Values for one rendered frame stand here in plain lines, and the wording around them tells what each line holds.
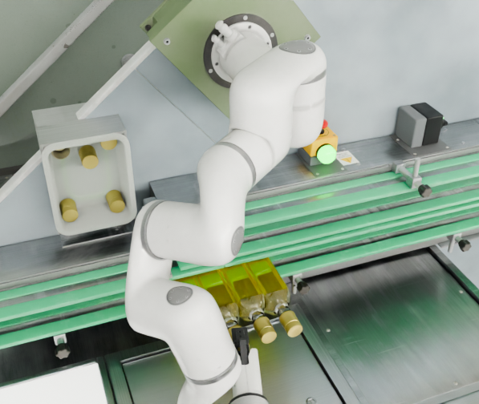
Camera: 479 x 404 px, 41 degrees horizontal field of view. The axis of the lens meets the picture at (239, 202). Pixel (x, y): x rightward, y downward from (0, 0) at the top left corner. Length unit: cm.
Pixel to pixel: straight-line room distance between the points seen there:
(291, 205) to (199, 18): 46
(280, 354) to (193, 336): 59
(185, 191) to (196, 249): 59
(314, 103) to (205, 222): 30
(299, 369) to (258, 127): 66
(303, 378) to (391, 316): 32
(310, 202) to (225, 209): 62
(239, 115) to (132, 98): 48
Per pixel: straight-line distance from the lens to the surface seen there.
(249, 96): 91
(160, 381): 140
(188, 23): 124
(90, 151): 135
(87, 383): 142
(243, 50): 120
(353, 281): 169
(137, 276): 92
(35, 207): 146
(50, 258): 144
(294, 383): 140
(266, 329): 129
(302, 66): 97
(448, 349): 158
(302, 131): 104
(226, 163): 87
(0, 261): 147
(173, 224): 87
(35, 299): 138
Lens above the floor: 196
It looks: 50 degrees down
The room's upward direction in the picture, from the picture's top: 147 degrees clockwise
